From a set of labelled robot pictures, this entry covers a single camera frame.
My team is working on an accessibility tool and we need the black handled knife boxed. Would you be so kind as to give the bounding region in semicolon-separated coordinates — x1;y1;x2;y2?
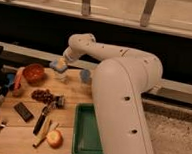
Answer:
33;106;51;135

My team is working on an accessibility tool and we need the red bowl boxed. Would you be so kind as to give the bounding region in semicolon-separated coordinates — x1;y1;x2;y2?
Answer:
23;64;45;83

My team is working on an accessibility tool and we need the black rectangular bar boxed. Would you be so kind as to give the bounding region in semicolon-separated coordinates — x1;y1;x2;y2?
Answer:
14;103;33;122

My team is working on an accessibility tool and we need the orange carrot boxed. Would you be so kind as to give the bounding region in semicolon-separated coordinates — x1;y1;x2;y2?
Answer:
13;68;24;90

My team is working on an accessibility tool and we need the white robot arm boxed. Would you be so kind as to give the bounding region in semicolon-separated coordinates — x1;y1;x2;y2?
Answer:
63;33;163;154

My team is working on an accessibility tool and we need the yellow apple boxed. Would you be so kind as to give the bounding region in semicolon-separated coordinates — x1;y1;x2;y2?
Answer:
46;129;63;148

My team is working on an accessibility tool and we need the clear plastic cup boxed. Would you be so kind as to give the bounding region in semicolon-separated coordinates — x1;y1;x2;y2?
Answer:
54;72;68;84

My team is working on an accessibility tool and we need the bunch of dark grapes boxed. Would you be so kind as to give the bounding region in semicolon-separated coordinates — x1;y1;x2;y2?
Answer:
31;89;55;104

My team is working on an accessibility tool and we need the green plastic tray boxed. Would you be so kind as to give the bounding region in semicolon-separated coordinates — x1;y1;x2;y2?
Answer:
72;103;103;154

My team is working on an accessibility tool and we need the small dark wrapped block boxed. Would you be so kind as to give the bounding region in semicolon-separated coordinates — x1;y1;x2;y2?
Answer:
55;96;65;109

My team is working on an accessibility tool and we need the banana peel piece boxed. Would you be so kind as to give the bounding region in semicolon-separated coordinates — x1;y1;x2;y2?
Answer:
33;118;59;148

